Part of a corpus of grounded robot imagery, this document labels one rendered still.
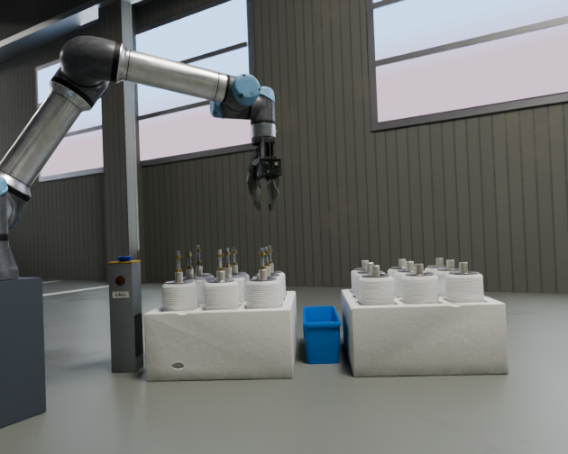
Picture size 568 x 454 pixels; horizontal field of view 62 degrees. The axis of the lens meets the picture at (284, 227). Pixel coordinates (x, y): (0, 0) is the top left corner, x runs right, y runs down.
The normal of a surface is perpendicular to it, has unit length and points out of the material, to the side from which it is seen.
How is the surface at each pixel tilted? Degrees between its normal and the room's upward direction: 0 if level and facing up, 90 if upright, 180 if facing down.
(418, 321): 90
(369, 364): 90
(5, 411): 90
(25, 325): 90
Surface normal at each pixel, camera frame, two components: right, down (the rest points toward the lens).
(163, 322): -0.06, -0.01
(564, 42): -0.51, 0.00
